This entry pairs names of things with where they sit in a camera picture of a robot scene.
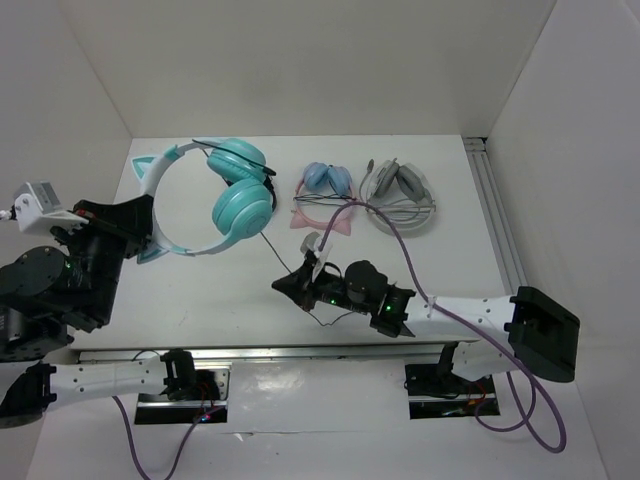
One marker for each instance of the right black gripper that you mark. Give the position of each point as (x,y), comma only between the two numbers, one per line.
(298,286)

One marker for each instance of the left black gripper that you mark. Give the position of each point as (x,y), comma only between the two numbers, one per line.
(130,220)

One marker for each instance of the teal cat-ear headphones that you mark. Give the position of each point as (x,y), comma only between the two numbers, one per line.
(242,211)

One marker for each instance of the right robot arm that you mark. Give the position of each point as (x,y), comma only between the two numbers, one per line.
(527,330)

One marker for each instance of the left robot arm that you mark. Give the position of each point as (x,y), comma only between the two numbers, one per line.
(50,291)

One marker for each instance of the pink blue cat-ear headphones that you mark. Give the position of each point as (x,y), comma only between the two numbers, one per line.
(323,185)

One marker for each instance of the black on-ear headphones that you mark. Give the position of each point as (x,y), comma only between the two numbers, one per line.
(268,183)

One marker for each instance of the white grey headset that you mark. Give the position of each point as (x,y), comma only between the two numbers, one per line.
(402,193)

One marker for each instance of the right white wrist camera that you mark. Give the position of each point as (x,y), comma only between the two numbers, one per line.
(313,243)

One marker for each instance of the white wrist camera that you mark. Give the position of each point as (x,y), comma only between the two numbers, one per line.
(313,243)
(38,209)

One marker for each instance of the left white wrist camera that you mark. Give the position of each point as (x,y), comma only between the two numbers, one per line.
(38,209)

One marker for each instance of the aluminium front rail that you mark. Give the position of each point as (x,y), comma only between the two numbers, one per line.
(401,350)

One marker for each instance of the aluminium side rail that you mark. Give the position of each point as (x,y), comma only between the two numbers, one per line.
(503,241)

